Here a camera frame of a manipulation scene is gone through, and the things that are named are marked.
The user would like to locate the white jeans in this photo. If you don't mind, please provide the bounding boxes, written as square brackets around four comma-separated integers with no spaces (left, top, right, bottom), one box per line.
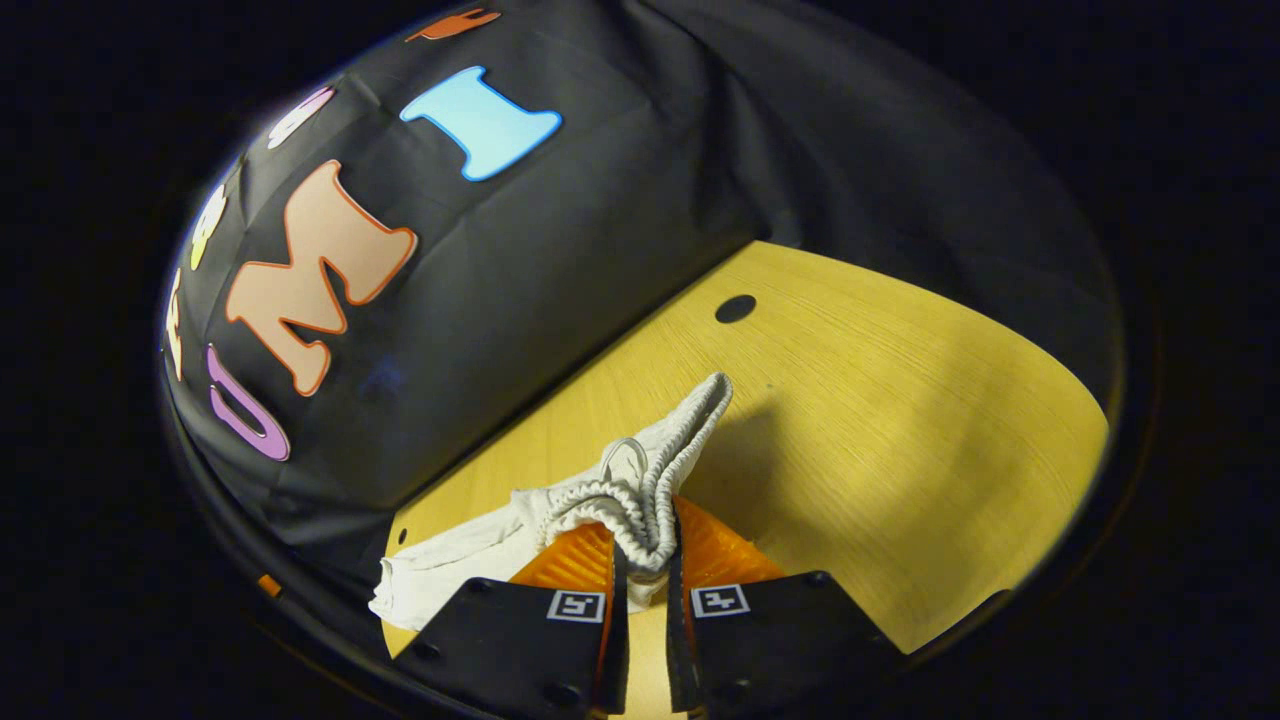
[368,372,735,634]

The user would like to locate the black backdrop cloth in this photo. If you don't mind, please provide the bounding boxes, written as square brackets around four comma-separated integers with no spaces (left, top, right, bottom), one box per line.
[158,0,1128,601]

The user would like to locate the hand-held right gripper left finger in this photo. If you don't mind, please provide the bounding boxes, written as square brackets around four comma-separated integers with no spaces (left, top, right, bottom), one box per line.
[392,520,631,717]

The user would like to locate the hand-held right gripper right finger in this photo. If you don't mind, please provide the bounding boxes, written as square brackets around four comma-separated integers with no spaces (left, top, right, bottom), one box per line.
[664,497,907,715]

